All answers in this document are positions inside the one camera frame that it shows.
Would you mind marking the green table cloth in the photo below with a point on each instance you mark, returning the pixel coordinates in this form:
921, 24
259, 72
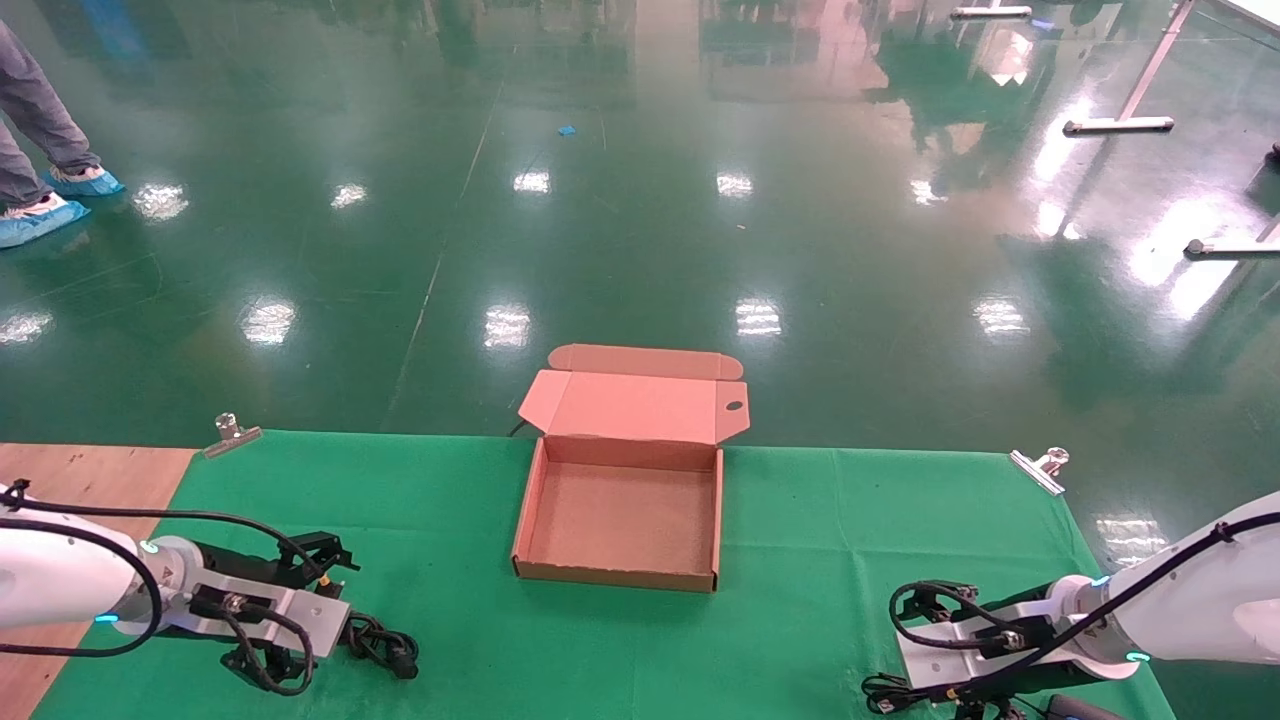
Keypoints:
800, 600

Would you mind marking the blue shoe cover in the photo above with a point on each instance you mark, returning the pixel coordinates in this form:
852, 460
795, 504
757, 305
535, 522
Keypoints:
35, 222
88, 183

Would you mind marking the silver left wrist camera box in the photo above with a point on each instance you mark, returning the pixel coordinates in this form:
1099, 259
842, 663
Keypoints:
300, 612

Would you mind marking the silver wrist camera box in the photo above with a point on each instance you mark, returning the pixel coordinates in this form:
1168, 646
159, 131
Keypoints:
940, 650
300, 612

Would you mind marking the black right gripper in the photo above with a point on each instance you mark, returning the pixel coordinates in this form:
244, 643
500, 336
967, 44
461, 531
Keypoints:
1040, 685

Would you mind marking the white metal table leg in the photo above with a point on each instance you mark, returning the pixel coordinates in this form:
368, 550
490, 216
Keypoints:
990, 12
1118, 125

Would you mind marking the white table top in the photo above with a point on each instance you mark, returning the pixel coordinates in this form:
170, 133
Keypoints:
1258, 12

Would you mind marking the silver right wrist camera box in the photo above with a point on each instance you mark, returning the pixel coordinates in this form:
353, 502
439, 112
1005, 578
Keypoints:
940, 650

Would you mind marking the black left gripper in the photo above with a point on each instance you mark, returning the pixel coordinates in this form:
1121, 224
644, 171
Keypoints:
245, 570

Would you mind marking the open brown cardboard box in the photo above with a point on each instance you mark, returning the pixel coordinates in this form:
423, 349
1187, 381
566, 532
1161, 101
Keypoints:
620, 520

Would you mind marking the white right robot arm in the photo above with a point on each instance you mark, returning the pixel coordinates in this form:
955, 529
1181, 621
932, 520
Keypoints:
1200, 600

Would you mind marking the grey trouser leg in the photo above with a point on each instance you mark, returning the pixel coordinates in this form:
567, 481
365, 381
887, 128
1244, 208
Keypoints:
40, 110
15, 175

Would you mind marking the metal binder clip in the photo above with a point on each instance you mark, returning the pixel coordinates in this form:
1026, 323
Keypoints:
1038, 471
232, 437

